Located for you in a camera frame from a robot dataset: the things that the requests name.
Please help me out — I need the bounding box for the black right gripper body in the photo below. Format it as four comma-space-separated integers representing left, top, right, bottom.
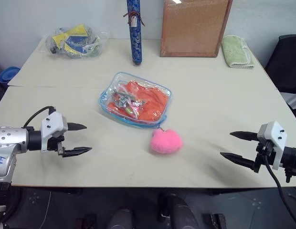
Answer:
254, 140, 275, 174

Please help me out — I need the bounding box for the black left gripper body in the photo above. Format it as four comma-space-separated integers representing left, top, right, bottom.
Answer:
46, 134, 66, 156

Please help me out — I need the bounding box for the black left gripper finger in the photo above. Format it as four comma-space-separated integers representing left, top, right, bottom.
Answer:
67, 122, 87, 132
62, 146, 93, 158

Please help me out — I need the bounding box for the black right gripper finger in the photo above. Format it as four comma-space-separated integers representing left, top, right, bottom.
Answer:
219, 152, 256, 171
229, 130, 259, 142

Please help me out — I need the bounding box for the clear pouch with orange contents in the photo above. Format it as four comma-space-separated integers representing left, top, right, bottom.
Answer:
98, 72, 173, 130

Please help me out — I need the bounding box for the clear bag of yellow-blue items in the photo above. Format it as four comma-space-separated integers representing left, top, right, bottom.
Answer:
40, 23, 111, 59

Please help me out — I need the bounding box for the small colourful crinkled packet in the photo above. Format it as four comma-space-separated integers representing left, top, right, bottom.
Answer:
111, 88, 149, 118

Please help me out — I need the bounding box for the pink plush heart pendant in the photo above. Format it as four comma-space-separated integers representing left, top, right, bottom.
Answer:
149, 128, 183, 156

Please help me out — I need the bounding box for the blue plastic basin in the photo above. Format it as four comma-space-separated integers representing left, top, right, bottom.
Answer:
0, 66, 21, 85

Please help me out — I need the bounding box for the black chair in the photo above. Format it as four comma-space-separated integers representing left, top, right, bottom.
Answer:
264, 34, 296, 94

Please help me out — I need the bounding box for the folded green towel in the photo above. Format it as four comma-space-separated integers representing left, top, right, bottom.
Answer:
221, 35, 255, 70

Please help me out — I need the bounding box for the blue patterned scroll tube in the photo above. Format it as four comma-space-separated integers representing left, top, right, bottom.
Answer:
126, 0, 146, 67

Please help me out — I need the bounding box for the wood-framed cork board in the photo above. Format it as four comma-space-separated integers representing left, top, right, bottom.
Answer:
159, 0, 233, 58

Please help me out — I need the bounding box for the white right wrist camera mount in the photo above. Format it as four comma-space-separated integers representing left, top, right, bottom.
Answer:
257, 121, 289, 171

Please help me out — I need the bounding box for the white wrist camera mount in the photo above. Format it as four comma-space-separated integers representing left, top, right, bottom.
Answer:
40, 112, 69, 152
257, 121, 289, 171

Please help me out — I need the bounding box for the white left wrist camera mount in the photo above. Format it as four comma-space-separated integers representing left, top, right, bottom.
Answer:
40, 112, 69, 152

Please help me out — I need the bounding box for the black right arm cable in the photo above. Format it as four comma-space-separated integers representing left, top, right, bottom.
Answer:
264, 142, 296, 228

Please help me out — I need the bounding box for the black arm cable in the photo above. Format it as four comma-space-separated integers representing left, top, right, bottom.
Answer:
23, 105, 56, 129
264, 142, 296, 228

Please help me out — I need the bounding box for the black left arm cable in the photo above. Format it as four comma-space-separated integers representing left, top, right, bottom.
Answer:
23, 105, 56, 129

